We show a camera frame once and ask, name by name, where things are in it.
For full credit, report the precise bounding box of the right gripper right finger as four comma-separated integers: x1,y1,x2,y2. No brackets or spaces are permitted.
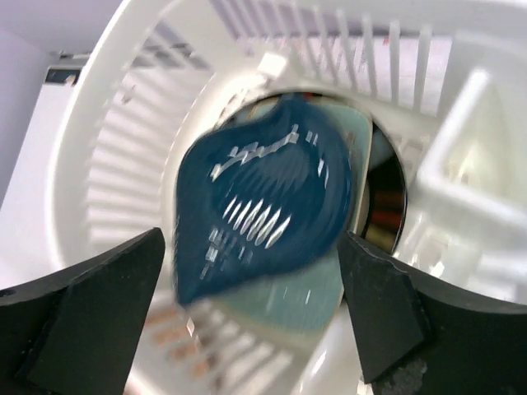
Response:
337,232,526,394

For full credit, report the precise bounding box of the round black-rimmed plate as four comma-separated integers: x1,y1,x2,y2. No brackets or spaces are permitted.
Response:
300,91,408,253

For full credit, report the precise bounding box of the dark blue leaf-shaped plate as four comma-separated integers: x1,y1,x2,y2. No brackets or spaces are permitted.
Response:
174,94,354,305

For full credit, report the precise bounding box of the light teal rectangular divided plate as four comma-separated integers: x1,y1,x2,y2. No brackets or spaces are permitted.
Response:
218,96,373,334

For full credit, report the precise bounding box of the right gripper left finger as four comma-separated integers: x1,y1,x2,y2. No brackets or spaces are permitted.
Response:
1,228,165,394

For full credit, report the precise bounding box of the white plastic dish bin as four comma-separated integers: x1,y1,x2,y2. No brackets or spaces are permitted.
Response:
0,0,527,395

